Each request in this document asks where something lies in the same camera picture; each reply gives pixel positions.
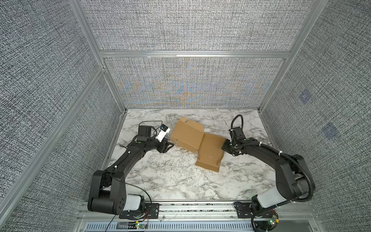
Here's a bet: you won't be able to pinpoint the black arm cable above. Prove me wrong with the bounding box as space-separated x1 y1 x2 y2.
230 114 316 232
105 120 163 232

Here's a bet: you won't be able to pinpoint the brown cardboard box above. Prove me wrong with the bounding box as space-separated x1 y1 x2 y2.
171 117 226 173

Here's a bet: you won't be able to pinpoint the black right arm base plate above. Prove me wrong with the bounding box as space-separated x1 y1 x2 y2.
233 201 278 219

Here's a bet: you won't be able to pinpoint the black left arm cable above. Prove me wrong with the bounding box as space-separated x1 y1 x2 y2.
105 120 163 232

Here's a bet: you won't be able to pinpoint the aluminium enclosure frame bars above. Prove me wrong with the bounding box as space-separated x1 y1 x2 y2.
1 1 326 224

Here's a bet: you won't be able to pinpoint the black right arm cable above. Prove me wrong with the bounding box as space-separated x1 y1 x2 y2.
230 114 316 232

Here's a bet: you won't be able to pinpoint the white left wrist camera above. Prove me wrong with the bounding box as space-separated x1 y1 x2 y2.
156 124 171 142

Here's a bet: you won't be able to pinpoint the aluminium front rail frame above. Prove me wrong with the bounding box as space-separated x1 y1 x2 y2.
72 200 325 232

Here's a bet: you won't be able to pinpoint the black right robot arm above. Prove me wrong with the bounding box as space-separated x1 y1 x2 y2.
222 127 316 215

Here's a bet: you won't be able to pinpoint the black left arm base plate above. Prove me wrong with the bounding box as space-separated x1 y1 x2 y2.
119 203 160 221

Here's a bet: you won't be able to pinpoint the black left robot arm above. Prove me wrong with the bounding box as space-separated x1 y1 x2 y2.
88 124 174 215

